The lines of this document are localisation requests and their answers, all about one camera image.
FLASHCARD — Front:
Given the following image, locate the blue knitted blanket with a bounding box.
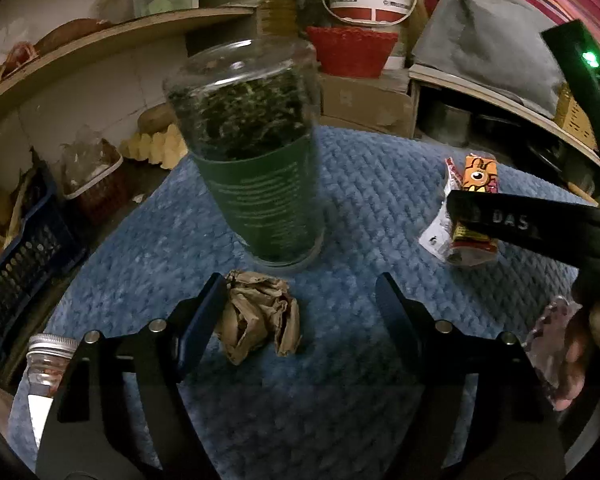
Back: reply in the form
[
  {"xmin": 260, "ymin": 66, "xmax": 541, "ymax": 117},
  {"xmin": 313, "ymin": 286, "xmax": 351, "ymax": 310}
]
[{"xmin": 7, "ymin": 125, "xmax": 581, "ymax": 480}]

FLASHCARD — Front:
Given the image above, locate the glass jar of dried herbs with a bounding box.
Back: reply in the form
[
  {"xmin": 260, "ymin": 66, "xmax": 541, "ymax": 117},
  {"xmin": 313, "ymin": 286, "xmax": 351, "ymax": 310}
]
[{"xmin": 162, "ymin": 40, "xmax": 327, "ymax": 273}]

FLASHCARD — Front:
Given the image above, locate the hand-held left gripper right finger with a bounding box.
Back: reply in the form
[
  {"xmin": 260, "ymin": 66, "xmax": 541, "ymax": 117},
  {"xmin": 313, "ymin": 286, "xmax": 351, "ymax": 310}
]
[{"xmin": 375, "ymin": 272, "xmax": 567, "ymax": 480}]

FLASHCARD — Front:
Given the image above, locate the dark blue plastic crate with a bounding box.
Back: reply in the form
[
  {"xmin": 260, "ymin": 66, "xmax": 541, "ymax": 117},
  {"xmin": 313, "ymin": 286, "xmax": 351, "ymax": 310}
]
[{"xmin": 0, "ymin": 162, "xmax": 88, "ymax": 351}]

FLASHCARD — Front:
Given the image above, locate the small cardboard box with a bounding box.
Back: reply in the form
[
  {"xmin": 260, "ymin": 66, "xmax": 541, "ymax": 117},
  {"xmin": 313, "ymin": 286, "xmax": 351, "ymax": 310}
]
[{"xmin": 320, "ymin": 72, "xmax": 420, "ymax": 139}]

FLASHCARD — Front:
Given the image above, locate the brown bread loaf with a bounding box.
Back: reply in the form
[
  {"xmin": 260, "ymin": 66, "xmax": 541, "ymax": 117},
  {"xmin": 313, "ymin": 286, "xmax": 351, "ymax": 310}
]
[{"xmin": 35, "ymin": 19, "xmax": 113, "ymax": 56}]

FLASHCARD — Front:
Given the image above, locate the curved wooden wall shelf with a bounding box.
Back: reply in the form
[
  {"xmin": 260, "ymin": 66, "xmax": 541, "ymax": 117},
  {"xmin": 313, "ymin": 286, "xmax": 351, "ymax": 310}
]
[{"xmin": 0, "ymin": 6, "xmax": 256, "ymax": 118}]

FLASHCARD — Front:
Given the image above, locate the small jar with metal lid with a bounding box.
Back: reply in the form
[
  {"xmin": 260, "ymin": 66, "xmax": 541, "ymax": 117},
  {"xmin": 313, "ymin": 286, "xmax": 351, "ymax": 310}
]
[{"xmin": 26, "ymin": 334, "xmax": 80, "ymax": 451}]

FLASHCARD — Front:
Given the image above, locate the person's right hand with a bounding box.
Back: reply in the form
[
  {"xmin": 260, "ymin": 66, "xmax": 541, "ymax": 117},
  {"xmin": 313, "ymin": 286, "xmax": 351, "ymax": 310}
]
[{"xmin": 552, "ymin": 299, "xmax": 600, "ymax": 412}]

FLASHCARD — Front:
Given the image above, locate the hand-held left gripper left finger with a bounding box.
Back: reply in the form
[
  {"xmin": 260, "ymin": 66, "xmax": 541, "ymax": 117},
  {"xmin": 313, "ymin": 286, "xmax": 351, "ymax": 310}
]
[{"xmin": 35, "ymin": 272, "xmax": 231, "ymax": 480}]

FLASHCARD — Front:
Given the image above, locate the red plastic basket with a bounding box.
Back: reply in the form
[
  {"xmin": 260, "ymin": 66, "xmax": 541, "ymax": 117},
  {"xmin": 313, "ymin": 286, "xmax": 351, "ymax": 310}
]
[{"xmin": 306, "ymin": 26, "xmax": 399, "ymax": 79}]

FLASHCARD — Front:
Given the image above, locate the single potato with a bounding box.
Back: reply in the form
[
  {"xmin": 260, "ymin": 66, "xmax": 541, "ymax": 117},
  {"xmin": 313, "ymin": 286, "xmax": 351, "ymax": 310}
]
[{"xmin": 139, "ymin": 105, "xmax": 178, "ymax": 133}]

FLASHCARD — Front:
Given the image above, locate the wooden shelf table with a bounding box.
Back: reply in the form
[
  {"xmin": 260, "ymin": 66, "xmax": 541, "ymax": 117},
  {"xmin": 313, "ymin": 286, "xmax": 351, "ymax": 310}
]
[{"xmin": 409, "ymin": 64, "xmax": 600, "ymax": 201}]

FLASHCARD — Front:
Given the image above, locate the clear plastic wrapper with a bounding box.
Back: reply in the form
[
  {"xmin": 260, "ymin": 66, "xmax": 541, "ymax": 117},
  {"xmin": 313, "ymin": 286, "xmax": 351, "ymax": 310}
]
[{"xmin": 525, "ymin": 296, "xmax": 581, "ymax": 401}]

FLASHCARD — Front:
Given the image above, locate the brown paper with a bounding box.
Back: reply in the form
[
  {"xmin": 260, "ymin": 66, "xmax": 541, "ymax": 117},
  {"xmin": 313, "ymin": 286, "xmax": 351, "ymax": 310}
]
[{"xmin": 215, "ymin": 270, "xmax": 301, "ymax": 366}]

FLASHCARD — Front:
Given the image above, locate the white rimmed wicker basket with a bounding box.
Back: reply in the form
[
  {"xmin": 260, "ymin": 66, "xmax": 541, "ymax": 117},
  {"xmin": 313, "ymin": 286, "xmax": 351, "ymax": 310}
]
[{"xmin": 62, "ymin": 130, "xmax": 131, "ymax": 223}]

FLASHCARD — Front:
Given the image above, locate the grey metal pot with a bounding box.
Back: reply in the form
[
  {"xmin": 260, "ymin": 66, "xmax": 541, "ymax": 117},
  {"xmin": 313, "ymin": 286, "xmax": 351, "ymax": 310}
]
[{"xmin": 422, "ymin": 97, "xmax": 473, "ymax": 148}]

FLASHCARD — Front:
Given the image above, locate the yellow foam tray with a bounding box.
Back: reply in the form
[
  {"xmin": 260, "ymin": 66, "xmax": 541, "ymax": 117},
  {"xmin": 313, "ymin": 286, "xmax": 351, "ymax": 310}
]
[{"xmin": 119, "ymin": 122, "xmax": 188, "ymax": 168}]

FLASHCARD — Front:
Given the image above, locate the grey fabric bag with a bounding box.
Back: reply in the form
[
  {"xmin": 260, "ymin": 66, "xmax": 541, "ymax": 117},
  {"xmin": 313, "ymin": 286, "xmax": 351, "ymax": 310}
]
[{"xmin": 411, "ymin": 0, "xmax": 568, "ymax": 118}]

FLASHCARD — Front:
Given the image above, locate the orange cartoon wrapper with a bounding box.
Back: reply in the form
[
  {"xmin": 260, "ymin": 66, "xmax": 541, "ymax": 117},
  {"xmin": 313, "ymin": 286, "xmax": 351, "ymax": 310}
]
[{"xmin": 447, "ymin": 152, "xmax": 501, "ymax": 267}]

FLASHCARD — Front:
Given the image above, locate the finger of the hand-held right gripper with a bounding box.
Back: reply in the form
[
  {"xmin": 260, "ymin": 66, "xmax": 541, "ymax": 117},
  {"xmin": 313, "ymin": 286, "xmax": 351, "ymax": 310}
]
[{"xmin": 445, "ymin": 189, "xmax": 592, "ymax": 259}]

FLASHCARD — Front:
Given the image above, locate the white snack wrapper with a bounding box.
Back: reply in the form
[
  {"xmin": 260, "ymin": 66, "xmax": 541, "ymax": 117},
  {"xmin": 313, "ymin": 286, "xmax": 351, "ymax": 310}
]
[{"xmin": 419, "ymin": 157, "xmax": 463, "ymax": 261}]

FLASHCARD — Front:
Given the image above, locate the yellow woven box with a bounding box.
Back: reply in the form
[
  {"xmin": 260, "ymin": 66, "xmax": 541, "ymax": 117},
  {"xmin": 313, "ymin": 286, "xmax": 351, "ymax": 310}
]
[{"xmin": 554, "ymin": 82, "xmax": 597, "ymax": 148}]

